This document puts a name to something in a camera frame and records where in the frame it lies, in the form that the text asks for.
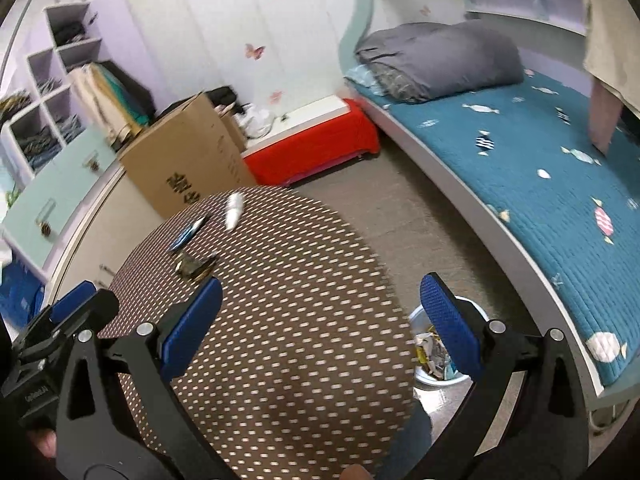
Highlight mint drawer cabinet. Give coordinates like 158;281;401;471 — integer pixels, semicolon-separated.
0;125;122;282

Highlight dark crumpled wrapper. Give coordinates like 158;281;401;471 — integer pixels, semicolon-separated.
173;252;219;281

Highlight blue pen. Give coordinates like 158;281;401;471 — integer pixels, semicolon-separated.
169;215;210;252

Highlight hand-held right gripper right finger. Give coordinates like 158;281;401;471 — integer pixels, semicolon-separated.
409;272;594;480

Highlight blue storage box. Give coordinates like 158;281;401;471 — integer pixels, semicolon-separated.
0;259;47;332

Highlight teal hanging cloth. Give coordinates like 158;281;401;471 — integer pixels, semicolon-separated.
100;62;151;129

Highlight white plastic bag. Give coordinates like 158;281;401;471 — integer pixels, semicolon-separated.
238;103;276;139

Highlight folded denim clothes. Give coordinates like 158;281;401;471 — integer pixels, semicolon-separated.
17;114;87;169

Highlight pile of wrappers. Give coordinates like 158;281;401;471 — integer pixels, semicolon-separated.
412;326;464;381

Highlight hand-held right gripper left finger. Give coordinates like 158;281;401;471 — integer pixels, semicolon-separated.
54;276;232;480

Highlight black hanging cloth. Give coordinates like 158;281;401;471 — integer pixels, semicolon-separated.
107;59;157;122

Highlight beige hanging cloth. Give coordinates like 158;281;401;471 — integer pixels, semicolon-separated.
67;62;137;147

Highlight pink hanging garment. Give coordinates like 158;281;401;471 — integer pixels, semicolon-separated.
587;77;624;157

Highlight beige hanging shirt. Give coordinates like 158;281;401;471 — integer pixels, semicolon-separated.
575;0;640;107

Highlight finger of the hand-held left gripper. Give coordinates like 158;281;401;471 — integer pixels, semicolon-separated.
47;281;121;346

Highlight brown dotted tablecloth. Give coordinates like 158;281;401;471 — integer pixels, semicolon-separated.
97;185;419;480

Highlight light blue pillow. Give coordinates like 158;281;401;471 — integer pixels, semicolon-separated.
345;64;377;92

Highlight white cubby shelf unit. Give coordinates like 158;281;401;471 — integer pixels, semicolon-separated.
0;2;107;182

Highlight red covered bench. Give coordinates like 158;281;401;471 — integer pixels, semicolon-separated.
241;94;382;189

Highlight person's left hand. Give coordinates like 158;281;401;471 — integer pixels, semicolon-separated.
27;427;57;461

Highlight large cardboard box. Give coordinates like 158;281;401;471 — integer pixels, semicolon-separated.
117;91;258;220

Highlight grey duvet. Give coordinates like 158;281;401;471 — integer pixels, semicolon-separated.
354;20;526;104

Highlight blue bed mattress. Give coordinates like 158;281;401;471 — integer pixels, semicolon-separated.
345;65;640;389

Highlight black bag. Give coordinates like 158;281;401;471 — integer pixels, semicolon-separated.
205;86;239;109

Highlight small white tube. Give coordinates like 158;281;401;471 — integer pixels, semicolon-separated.
224;191;245;231

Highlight light blue waste bin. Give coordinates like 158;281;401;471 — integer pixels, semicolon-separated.
407;296;489;389

